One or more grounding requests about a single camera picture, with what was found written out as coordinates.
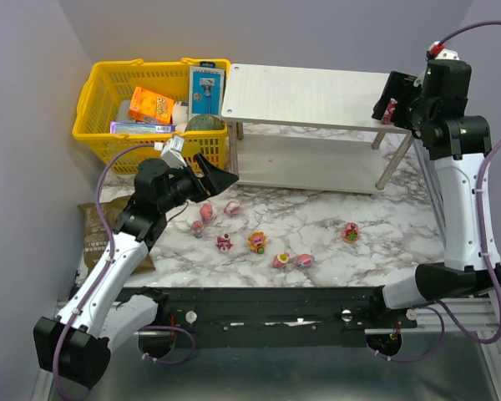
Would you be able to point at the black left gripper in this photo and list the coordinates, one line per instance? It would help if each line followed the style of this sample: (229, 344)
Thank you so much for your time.
(201, 180)

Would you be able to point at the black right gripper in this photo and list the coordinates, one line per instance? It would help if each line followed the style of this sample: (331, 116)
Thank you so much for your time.
(403, 107)

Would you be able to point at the pink bear strawberry toy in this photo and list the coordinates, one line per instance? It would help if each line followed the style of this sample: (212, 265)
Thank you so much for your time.
(389, 111)

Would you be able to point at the pink bear white-hat toy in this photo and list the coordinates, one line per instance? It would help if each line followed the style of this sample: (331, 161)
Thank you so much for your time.
(223, 243)

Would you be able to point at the pink bear sunflower toy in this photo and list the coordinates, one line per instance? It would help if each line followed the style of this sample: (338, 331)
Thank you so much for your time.
(257, 242)

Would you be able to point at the pink bear cake toy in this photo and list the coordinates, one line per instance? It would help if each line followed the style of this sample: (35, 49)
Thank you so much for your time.
(350, 233)

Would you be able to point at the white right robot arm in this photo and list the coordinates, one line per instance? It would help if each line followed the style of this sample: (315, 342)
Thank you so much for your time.
(433, 108)

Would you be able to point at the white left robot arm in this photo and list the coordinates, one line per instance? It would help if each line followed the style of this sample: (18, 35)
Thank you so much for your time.
(78, 342)

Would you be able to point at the white two-tier shelf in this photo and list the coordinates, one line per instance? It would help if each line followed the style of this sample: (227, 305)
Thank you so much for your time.
(310, 98)

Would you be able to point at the pink bear toy standing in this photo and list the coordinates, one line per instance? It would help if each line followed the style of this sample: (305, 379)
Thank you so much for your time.
(207, 213)

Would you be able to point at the pink bear shell toy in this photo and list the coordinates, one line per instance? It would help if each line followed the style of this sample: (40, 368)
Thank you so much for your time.
(232, 208)

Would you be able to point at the green melon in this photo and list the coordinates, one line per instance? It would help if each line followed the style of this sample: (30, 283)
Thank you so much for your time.
(204, 122)

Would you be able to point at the pink bear flower-wreath toy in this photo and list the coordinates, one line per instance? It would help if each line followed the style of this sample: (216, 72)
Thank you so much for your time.
(197, 228)

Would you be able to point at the white item in basket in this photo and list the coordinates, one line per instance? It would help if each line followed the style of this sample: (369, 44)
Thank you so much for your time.
(180, 113)

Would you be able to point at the blue razor package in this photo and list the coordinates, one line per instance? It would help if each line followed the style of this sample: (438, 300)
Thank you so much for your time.
(206, 91)

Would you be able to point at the orange snack box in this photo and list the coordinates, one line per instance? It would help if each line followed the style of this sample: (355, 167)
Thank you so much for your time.
(149, 107)

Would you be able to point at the purple flat box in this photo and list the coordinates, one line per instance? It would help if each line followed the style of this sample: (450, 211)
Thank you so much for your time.
(118, 128)

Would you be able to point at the pink bear yellow-hat toy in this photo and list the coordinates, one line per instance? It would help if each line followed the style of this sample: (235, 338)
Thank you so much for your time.
(280, 260)

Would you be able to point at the yellow plastic basket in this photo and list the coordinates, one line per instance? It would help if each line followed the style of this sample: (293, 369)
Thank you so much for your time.
(111, 82)

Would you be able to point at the pink bear lying toy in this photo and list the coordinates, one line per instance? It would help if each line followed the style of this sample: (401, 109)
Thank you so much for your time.
(304, 260)

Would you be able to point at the brown paper bag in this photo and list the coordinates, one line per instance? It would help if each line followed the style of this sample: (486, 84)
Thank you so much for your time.
(95, 237)

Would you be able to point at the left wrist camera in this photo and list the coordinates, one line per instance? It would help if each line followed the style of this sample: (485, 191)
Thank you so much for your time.
(171, 152)

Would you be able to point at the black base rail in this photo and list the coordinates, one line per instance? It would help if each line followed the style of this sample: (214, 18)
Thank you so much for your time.
(277, 317)

